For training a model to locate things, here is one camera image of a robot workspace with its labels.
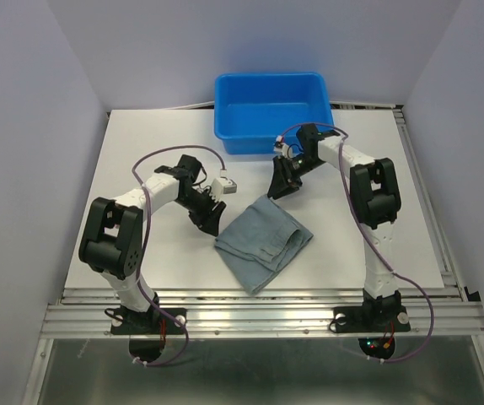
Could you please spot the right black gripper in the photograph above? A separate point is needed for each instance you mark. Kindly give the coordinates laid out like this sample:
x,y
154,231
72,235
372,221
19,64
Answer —
x,y
282,180

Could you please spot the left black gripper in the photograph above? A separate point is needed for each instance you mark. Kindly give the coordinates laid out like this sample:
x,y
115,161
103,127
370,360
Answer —
x,y
208,220

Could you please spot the light denim skirt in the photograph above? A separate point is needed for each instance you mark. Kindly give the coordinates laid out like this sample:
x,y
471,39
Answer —
x,y
260,243

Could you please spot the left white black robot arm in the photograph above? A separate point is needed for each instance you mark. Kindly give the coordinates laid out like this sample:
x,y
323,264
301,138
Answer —
x,y
112,240

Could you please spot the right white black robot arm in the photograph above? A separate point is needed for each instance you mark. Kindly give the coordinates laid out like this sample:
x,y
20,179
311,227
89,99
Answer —
x,y
374,200

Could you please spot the blue plastic bin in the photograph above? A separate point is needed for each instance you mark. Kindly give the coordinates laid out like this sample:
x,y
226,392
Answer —
x,y
252,109

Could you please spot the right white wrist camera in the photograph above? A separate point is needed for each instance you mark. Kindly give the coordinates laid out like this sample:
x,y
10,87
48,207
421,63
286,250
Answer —
x,y
283,149

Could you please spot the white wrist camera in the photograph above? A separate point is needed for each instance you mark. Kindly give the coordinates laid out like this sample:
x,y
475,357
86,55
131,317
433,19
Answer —
x,y
283,149
221,186

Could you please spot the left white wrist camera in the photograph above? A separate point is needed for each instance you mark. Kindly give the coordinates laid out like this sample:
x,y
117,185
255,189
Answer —
x,y
221,186

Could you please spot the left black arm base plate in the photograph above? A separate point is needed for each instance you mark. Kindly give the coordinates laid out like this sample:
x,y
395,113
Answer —
x,y
125,322

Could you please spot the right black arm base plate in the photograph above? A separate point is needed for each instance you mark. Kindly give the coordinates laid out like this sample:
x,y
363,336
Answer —
x,y
358,319

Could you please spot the aluminium extrusion frame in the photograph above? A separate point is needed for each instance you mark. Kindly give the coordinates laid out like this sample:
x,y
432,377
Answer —
x,y
277,347

